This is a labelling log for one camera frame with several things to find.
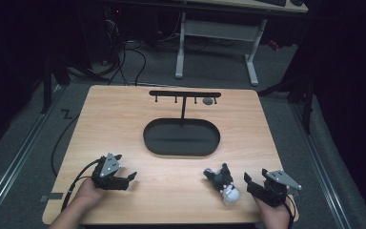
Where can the person's left hand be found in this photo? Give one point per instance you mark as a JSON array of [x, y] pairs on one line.
[[87, 194]]

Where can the black and white plush toy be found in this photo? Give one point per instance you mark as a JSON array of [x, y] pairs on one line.
[[223, 182]]

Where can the white-framed wooden desk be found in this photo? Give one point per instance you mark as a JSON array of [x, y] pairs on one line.
[[217, 31]]

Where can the grey round table grommet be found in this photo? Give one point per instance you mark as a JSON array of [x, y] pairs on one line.
[[207, 101]]

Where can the metal floor rail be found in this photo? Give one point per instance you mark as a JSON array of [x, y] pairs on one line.
[[322, 165], [16, 160]]

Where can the small red object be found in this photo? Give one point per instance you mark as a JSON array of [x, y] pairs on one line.
[[274, 45]]

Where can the black computer tower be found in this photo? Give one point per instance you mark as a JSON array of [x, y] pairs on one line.
[[112, 30]]

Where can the person's right hand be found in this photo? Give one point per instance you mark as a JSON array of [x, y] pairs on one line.
[[274, 216]]

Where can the black computer mouse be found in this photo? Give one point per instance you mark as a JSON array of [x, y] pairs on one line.
[[297, 2]]

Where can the black keyboard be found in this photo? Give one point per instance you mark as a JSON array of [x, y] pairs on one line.
[[271, 2]]

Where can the black hook stand with tray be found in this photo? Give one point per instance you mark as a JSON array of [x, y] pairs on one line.
[[181, 137]]

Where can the black metal stand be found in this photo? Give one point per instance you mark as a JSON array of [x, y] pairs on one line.
[[306, 98], [47, 86]]

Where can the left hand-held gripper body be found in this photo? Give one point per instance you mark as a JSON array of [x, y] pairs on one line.
[[109, 166]]

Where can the grey tape strip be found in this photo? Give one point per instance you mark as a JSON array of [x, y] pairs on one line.
[[51, 197]]

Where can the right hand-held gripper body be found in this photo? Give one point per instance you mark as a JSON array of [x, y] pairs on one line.
[[279, 183]]

